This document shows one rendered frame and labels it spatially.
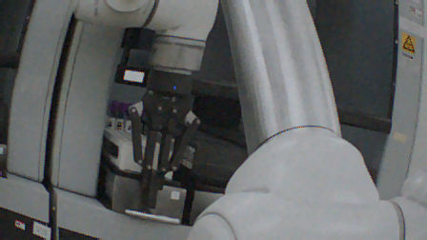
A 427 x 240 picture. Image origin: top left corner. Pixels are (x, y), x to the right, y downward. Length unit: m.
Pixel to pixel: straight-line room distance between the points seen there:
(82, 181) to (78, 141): 0.08
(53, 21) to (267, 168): 1.06
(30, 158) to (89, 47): 0.26
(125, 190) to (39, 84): 0.28
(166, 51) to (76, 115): 0.24
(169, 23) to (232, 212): 0.97
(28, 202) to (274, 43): 0.93
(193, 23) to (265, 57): 0.79
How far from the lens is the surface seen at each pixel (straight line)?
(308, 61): 1.13
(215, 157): 2.11
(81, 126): 2.05
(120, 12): 1.85
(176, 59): 1.92
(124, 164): 2.02
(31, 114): 2.03
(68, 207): 1.98
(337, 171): 1.02
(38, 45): 2.02
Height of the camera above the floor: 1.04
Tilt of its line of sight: 3 degrees down
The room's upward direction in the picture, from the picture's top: 11 degrees clockwise
